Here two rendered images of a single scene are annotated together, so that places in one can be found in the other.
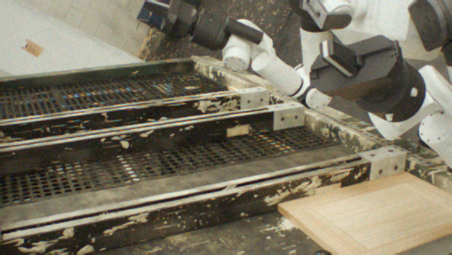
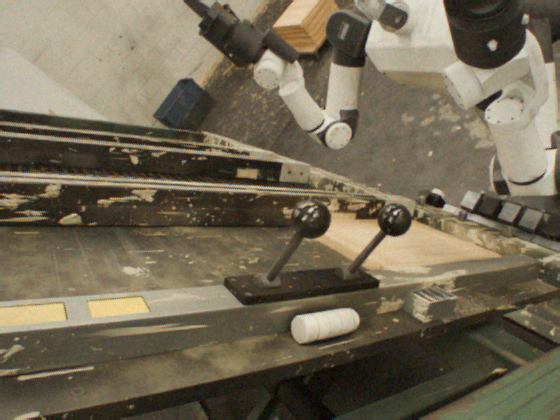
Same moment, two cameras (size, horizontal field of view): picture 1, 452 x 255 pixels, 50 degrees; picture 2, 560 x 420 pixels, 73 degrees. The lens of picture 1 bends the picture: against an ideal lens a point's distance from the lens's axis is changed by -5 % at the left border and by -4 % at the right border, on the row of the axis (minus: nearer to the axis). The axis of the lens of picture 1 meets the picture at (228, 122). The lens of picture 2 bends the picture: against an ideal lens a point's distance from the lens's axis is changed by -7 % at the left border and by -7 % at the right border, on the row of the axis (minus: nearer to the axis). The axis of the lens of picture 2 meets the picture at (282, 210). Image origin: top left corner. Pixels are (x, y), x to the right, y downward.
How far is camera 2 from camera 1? 40 cm
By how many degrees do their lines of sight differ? 11
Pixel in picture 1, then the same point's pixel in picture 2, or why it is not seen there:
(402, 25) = not seen: hidden behind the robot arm
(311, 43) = (341, 79)
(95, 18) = (116, 111)
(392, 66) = not seen: outside the picture
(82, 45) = not seen: hidden behind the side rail
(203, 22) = (243, 27)
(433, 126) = (502, 110)
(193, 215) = (206, 208)
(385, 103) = (495, 21)
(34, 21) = (60, 94)
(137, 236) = (138, 216)
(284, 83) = (308, 115)
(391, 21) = (445, 29)
